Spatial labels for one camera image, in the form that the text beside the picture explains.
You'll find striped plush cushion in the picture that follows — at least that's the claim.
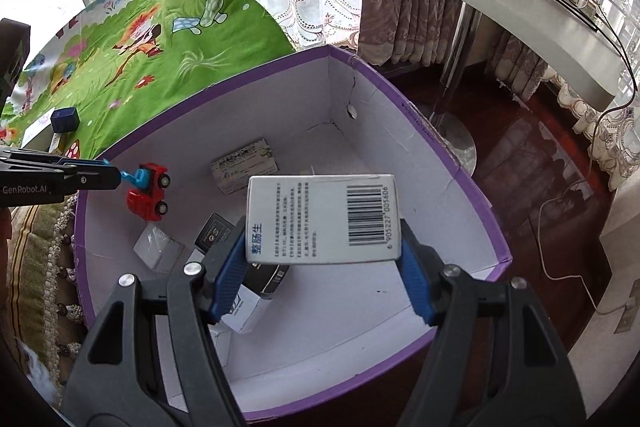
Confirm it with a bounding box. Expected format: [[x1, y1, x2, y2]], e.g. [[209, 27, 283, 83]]
[[0, 194, 98, 408]]

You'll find beige tall printed box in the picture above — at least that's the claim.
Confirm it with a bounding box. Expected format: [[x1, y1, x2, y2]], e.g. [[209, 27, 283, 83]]
[[210, 138, 279, 195]]

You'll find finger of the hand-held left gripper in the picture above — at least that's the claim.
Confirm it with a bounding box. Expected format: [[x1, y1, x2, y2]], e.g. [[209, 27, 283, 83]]
[[62, 166, 123, 198], [0, 148, 110, 168]]

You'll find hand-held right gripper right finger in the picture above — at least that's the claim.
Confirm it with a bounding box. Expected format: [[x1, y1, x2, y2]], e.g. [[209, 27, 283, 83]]
[[396, 218, 587, 427]]

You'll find black product box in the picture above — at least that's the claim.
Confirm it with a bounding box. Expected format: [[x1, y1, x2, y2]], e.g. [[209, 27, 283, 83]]
[[194, 213, 292, 299]]

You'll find green printed blanket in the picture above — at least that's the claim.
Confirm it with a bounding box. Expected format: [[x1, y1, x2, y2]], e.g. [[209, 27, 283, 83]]
[[0, 0, 296, 162]]

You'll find purple cardboard box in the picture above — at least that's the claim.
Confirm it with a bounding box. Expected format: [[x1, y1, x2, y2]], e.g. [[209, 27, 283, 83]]
[[72, 44, 513, 423]]

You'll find white barcode medicine box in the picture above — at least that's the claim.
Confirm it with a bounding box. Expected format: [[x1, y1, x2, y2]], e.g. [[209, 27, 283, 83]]
[[245, 174, 403, 266]]

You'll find white floor cable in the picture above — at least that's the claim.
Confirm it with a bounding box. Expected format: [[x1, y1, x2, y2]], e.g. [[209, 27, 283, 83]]
[[537, 107, 623, 314]]

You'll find small white box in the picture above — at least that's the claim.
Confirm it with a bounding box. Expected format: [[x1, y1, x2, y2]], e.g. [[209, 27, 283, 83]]
[[133, 224, 183, 272]]

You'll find plain white box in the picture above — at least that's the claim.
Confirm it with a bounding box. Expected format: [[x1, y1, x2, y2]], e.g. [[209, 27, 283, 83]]
[[20, 107, 56, 150]]

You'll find red toy truck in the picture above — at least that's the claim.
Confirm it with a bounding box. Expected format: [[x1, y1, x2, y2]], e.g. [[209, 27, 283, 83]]
[[121, 163, 172, 223]]

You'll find brown patterned curtain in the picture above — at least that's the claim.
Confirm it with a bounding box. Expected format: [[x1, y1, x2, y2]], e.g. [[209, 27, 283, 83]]
[[357, 0, 608, 100]]

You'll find dark blue small box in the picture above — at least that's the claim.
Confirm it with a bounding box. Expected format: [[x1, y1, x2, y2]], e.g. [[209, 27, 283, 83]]
[[50, 107, 81, 134]]

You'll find black cable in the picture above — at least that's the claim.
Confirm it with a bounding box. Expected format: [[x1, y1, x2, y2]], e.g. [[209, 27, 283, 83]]
[[517, 0, 640, 118]]

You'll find white floor socket plate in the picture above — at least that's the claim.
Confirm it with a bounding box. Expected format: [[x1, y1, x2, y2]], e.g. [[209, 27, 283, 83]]
[[612, 302, 640, 334]]

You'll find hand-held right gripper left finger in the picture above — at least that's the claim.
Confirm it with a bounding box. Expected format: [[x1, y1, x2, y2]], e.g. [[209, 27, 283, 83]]
[[59, 216, 249, 427]]

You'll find white box with printed text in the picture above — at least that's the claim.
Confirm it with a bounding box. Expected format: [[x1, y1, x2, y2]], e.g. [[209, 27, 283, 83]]
[[220, 282, 273, 335]]

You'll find chrome desk leg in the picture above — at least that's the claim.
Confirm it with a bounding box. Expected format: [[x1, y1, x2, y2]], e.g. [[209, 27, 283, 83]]
[[430, 2, 478, 168]]

